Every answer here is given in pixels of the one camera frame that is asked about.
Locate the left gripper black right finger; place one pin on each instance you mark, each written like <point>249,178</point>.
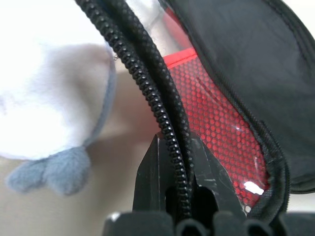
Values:
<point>221,189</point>

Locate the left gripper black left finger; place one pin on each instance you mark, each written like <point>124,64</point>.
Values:
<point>152,177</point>

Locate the red and black paddle case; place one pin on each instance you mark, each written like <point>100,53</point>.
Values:
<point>258,73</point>

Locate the white blue cloth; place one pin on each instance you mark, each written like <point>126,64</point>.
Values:
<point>49,110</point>

